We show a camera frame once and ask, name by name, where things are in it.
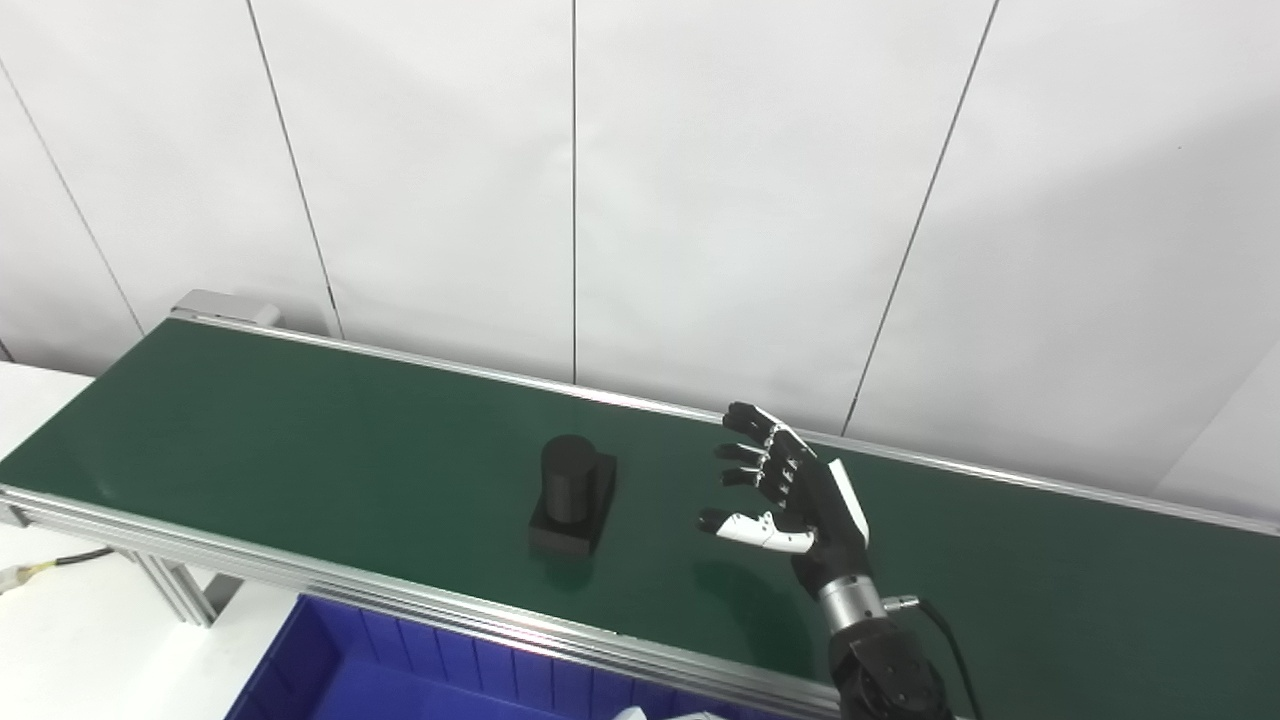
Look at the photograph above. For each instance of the green conveyor belt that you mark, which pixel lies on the green conveyor belt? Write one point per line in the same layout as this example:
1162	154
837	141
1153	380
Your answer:
350	440
400	600

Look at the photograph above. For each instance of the aluminium conveyor leg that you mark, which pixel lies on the aluminium conveyor leg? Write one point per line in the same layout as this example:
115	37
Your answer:
175	590

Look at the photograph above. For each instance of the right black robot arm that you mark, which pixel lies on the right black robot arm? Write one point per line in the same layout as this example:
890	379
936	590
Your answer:
885	670

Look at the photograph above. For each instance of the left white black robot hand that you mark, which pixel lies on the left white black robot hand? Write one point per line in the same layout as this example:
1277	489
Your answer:
628	714

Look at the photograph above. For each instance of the blue plastic bin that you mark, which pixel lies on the blue plastic bin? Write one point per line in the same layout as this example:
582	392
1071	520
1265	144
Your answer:
400	670

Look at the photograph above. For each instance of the black cylinder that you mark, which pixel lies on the black cylinder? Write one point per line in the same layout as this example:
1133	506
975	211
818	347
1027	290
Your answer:
570	500

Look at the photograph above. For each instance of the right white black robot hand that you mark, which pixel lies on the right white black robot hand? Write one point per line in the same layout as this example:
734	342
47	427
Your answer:
825	520

